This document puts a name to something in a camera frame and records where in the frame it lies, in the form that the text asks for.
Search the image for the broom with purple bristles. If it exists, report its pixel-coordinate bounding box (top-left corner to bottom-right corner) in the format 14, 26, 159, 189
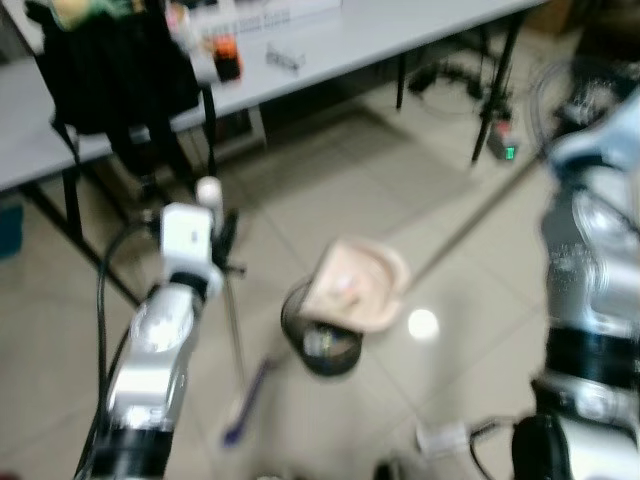
196, 177, 276, 448

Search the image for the black tripod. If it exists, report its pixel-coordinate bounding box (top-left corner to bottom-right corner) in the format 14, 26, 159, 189
470, 10, 526, 166

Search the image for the wire fan guard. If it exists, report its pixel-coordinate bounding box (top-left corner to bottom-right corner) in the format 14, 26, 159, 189
530, 55, 626, 151

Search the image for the teal box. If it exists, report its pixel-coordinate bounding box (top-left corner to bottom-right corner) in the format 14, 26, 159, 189
0, 200, 23, 261

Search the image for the black backpack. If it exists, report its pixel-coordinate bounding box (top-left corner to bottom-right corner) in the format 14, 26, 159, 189
25, 0, 203, 191

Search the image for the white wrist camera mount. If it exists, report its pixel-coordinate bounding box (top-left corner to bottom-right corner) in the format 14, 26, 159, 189
548, 88, 640, 173
160, 203, 223, 293

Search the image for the small clear plastic item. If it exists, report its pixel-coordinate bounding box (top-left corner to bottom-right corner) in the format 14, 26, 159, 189
265, 43, 306, 73

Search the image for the black round bin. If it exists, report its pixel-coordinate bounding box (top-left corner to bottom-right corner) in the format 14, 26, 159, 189
280, 282, 366, 378

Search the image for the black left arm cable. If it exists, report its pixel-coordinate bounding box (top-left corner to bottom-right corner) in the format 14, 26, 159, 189
75, 222, 151, 476

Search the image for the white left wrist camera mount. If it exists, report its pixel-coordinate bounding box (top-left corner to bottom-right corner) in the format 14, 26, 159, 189
160, 203, 223, 293

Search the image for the orange and black device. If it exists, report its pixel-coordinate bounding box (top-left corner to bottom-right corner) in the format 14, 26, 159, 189
213, 35, 244, 83

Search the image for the yellow green plush toy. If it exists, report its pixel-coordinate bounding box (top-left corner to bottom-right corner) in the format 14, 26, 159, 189
50, 0, 136, 26

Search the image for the brown cardboard box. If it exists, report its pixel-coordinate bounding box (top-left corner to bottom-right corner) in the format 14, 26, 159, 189
530, 0, 601, 36

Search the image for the power strip with green light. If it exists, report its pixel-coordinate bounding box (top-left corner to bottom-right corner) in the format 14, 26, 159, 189
488, 120, 521, 163

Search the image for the dark sofa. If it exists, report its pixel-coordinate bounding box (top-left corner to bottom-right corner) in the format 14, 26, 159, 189
580, 0, 640, 71

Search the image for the beige long-handled dustpan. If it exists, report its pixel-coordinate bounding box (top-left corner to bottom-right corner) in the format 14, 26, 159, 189
298, 150, 556, 334

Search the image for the white printed box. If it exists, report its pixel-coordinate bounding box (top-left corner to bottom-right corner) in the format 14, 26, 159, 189
165, 0, 341, 36

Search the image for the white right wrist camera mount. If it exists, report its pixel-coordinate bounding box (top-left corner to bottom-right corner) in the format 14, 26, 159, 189
548, 88, 640, 173

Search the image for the grey folding table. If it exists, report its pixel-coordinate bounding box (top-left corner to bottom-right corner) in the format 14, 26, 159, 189
0, 0, 549, 306

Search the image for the white tag on cable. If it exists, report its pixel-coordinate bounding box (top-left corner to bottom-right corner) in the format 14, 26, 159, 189
415, 422, 471, 459

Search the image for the black cable bundle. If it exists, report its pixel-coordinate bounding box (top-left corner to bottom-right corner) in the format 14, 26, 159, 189
408, 58, 491, 101

